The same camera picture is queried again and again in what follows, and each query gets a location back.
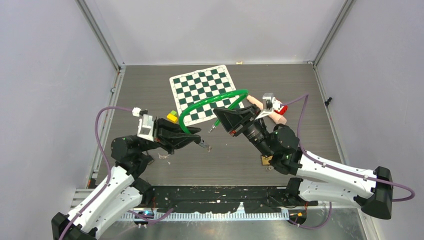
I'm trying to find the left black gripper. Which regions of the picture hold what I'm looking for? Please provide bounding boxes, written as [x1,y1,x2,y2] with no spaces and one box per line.
[138,114,202,153]

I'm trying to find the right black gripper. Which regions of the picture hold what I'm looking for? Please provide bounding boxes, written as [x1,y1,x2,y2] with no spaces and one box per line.
[212,104,274,158]

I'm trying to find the green cable lock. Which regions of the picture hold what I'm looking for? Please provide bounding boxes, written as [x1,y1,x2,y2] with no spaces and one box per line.
[179,89,249,135]

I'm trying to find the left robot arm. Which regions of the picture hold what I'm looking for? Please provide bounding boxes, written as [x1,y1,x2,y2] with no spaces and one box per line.
[51,114,211,240]

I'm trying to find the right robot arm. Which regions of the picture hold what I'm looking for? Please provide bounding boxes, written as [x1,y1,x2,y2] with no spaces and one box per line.
[213,105,393,220]

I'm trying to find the yellow block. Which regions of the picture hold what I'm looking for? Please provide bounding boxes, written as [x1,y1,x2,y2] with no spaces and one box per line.
[166,113,179,124]

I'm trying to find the green white chessboard mat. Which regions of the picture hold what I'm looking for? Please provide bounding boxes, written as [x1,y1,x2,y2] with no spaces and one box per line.
[169,65,239,126]

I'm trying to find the brass padlock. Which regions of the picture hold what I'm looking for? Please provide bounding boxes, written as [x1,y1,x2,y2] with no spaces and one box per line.
[260,155,273,166]

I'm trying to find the red white block toy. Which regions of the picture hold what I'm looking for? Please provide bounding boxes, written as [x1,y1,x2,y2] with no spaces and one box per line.
[273,99,288,116]

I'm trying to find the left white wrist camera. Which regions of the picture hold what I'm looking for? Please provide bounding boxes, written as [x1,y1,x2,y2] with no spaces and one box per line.
[131,107,154,142]

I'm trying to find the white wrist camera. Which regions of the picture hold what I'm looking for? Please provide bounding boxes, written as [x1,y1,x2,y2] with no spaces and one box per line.
[255,93,284,122]
[131,107,154,142]

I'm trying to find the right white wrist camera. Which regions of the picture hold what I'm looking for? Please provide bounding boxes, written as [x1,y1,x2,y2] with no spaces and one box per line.
[255,93,284,122]

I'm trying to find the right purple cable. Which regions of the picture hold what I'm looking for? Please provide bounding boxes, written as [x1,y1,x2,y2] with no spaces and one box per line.
[281,94,416,230]

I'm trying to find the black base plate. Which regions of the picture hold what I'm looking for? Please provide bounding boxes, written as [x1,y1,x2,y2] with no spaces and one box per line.
[140,185,318,214]

